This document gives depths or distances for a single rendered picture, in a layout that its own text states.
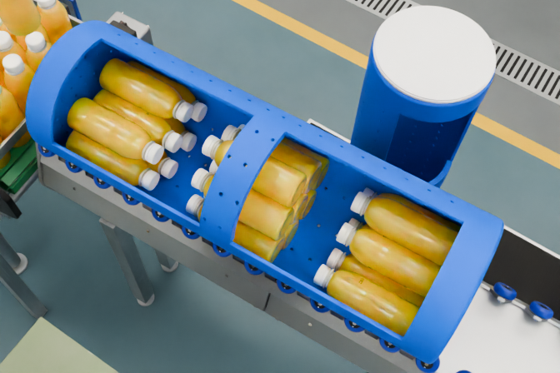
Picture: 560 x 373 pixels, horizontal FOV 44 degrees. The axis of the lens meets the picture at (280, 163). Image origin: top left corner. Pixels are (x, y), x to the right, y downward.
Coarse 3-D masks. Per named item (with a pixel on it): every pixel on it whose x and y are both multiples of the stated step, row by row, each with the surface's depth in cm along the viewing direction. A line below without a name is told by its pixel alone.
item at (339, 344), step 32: (64, 160) 152; (64, 192) 157; (128, 224) 152; (192, 256) 147; (224, 288) 148; (256, 288) 142; (480, 288) 140; (288, 320) 143; (480, 320) 137; (512, 320) 137; (352, 352) 139; (448, 352) 133; (480, 352) 133; (512, 352) 134; (544, 352) 134
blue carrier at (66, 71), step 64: (64, 64) 128; (64, 128) 145; (192, 128) 150; (256, 128) 121; (128, 192) 131; (192, 192) 145; (320, 192) 143; (256, 256) 123; (320, 256) 139; (448, 256) 110; (448, 320) 109
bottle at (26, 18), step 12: (0, 0) 125; (12, 0) 126; (24, 0) 128; (0, 12) 128; (12, 12) 128; (24, 12) 130; (36, 12) 133; (12, 24) 131; (24, 24) 132; (36, 24) 134
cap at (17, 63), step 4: (8, 56) 145; (12, 56) 145; (16, 56) 145; (4, 60) 144; (8, 60) 144; (12, 60) 145; (16, 60) 145; (20, 60) 145; (4, 64) 144; (8, 64) 144; (12, 64) 144; (16, 64) 144; (20, 64) 144; (8, 68) 144; (12, 68) 144; (16, 68) 144; (20, 68) 145; (12, 72) 145
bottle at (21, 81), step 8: (24, 64) 147; (8, 72) 145; (16, 72) 145; (24, 72) 147; (32, 72) 149; (8, 80) 146; (16, 80) 146; (24, 80) 147; (8, 88) 148; (16, 88) 147; (24, 88) 148; (16, 96) 150; (24, 96) 150; (24, 104) 152; (24, 112) 155
